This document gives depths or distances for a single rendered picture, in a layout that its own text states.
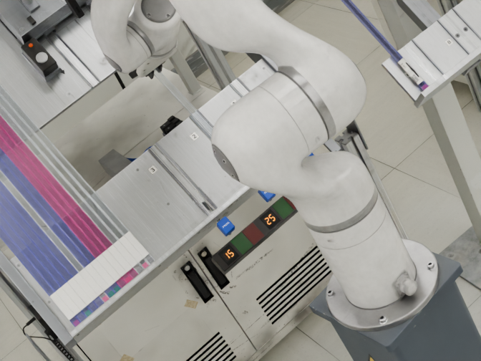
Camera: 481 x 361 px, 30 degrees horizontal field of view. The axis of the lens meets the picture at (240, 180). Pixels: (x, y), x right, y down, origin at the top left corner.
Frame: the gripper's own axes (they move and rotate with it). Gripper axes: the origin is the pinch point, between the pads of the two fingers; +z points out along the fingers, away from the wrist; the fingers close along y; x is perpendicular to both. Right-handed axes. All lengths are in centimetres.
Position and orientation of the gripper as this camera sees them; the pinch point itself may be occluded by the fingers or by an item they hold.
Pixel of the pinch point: (152, 66)
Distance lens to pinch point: 188.9
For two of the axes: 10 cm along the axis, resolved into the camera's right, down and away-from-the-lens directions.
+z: -1.3, 2.1, 9.7
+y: -7.5, 6.2, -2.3
